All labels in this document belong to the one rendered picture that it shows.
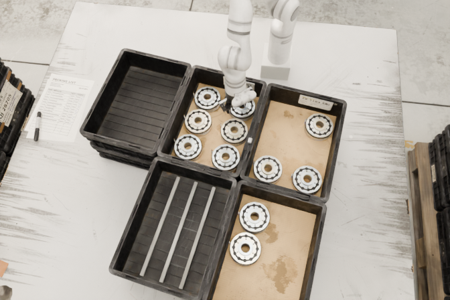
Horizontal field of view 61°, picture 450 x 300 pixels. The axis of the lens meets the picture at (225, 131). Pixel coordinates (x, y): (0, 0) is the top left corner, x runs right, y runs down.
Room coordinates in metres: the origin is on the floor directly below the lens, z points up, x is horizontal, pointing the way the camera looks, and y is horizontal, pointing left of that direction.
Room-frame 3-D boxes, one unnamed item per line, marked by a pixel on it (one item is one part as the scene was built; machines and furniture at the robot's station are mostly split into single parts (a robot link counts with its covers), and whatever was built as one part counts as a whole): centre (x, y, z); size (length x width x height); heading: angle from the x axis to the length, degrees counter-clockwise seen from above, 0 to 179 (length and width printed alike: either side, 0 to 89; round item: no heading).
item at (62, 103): (0.88, 0.72, 0.70); 0.33 x 0.23 x 0.01; 169
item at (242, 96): (0.71, -0.05, 1.05); 0.11 x 0.09 x 0.06; 25
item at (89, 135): (0.76, 0.32, 0.92); 0.40 x 0.30 x 0.02; 160
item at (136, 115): (0.76, 0.32, 0.87); 0.40 x 0.30 x 0.11; 160
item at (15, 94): (1.11, 1.15, 0.41); 0.31 x 0.02 x 0.16; 169
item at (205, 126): (0.68, 0.10, 0.86); 0.10 x 0.10 x 0.01
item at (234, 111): (0.74, -0.07, 0.86); 0.10 x 0.10 x 0.01
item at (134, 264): (0.29, 0.18, 0.87); 0.40 x 0.30 x 0.11; 160
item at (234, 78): (0.73, -0.04, 1.14); 0.09 x 0.07 x 0.15; 71
